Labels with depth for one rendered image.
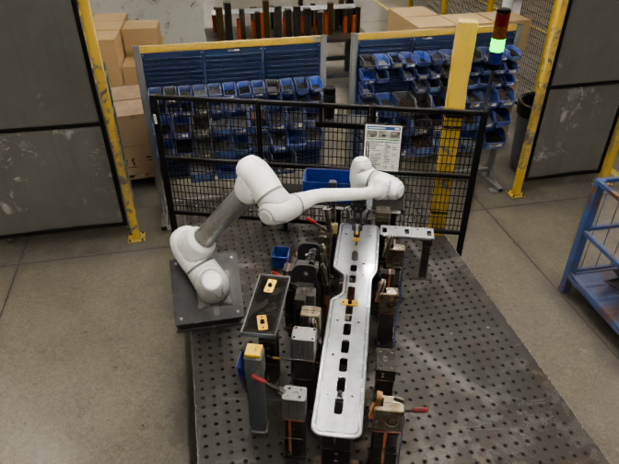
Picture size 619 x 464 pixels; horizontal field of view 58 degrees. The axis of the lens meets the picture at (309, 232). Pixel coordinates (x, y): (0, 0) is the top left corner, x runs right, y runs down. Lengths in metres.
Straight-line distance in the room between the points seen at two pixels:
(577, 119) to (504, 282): 1.83
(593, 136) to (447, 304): 3.12
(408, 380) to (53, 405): 2.13
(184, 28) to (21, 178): 4.98
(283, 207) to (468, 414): 1.20
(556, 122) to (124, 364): 4.08
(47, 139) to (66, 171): 0.28
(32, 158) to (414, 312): 3.04
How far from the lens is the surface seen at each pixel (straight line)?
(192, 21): 9.15
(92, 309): 4.33
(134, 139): 5.47
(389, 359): 2.33
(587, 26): 5.28
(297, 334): 2.29
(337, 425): 2.14
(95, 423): 3.61
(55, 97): 4.44
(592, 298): 4.29
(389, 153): 3.29
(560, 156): 5.74
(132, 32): 6.99
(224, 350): 2.82
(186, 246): 2.70
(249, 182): 2.33
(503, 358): 2.91
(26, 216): 4.96
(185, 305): 2.92
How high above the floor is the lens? 2.72
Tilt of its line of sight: 34 degrees down
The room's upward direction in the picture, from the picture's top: straight up
